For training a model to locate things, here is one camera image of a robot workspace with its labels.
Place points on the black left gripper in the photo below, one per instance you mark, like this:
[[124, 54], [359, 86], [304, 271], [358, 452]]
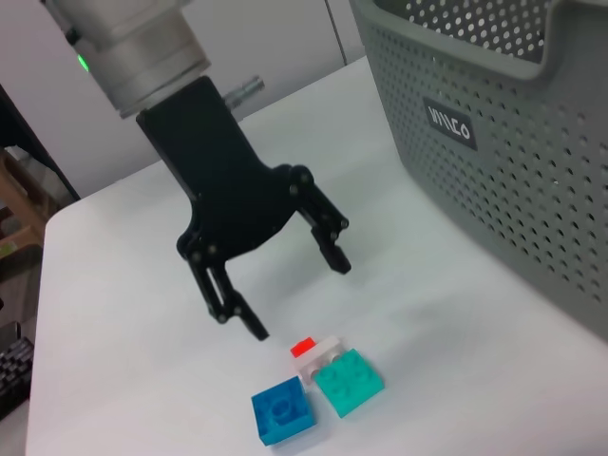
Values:
[[223, 190]]

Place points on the tiny red brick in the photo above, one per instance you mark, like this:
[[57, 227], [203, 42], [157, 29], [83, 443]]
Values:
[[303, 347]]

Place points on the small white brick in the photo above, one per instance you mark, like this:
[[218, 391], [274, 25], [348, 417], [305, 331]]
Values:
[[328, 354]]

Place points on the teal square brick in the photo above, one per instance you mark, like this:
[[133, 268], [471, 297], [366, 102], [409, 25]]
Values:
[[349, 385]]

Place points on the grey perforated storage bin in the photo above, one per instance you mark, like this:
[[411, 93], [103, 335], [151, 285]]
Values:
[[499, 166]]

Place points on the blue flat square plate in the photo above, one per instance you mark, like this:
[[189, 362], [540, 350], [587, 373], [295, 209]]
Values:
[[282, 411]]

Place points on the black vertical pillar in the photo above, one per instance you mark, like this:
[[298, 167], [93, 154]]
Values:
[[33, 138]]

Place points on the black keyboard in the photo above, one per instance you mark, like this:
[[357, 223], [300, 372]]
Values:
[[14, 375]]

